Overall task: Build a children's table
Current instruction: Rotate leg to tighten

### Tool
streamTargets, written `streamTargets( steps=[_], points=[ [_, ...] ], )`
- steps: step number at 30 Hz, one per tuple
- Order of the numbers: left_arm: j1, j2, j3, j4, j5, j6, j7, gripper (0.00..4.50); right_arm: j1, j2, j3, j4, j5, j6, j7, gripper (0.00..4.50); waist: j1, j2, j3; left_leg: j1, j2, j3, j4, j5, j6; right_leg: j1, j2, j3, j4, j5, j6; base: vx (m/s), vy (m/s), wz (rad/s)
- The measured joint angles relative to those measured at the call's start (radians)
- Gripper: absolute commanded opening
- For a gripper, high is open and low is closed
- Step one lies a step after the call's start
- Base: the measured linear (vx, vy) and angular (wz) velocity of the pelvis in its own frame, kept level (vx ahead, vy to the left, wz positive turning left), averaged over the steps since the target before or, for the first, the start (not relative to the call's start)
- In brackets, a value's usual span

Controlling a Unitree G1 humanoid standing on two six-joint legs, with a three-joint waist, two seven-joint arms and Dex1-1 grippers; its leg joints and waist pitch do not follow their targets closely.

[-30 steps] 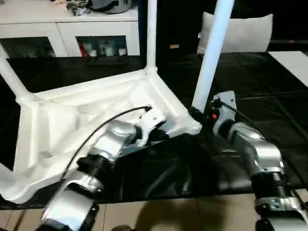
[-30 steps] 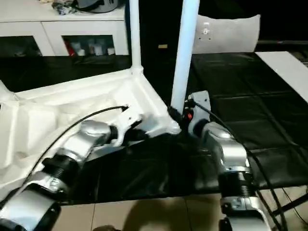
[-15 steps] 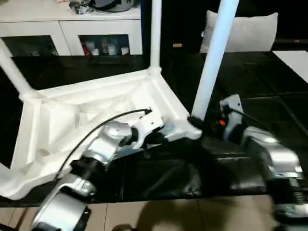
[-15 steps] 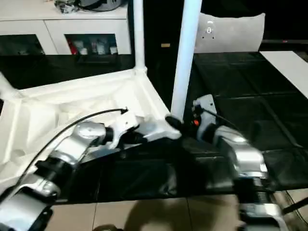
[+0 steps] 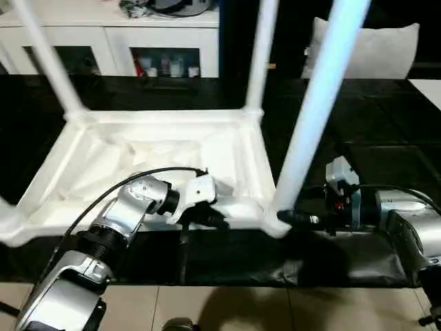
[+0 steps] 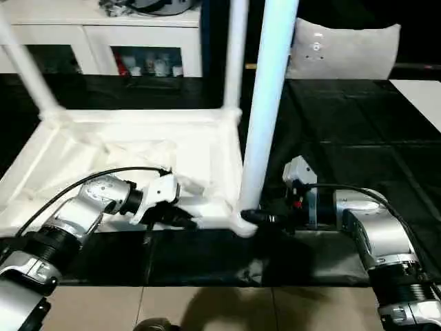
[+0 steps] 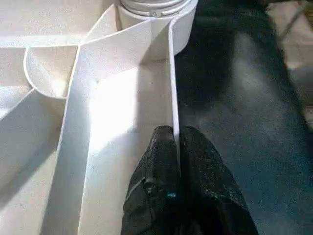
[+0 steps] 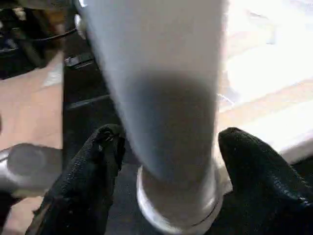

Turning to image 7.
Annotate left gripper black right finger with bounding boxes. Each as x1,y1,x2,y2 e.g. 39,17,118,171
179,126,259,235

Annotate white plastic table top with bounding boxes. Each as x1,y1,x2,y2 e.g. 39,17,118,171
0,0,198,235

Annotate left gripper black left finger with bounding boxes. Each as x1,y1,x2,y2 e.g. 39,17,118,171
121,125,181,235

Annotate thin black floor cables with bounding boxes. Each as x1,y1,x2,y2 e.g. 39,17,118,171
278,3,308,41

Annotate black work mat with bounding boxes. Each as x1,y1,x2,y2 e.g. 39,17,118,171
174,0,313,235

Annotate white plastic table leg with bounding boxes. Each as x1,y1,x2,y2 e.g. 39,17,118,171
116,0,188,19

